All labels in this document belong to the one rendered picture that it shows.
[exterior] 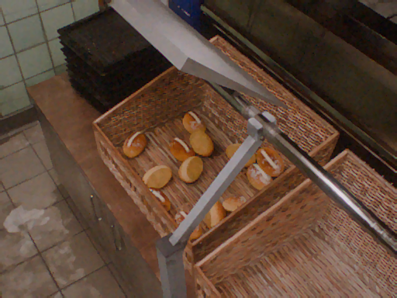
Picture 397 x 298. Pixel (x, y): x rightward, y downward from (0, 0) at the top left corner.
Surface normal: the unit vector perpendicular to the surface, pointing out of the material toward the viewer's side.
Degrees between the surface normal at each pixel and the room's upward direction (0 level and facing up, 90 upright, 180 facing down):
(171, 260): 90
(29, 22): 90
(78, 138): 0
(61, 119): 0
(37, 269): 0
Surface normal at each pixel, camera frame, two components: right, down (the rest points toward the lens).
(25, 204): -0.04, -0.69
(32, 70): 0.55, 0.58
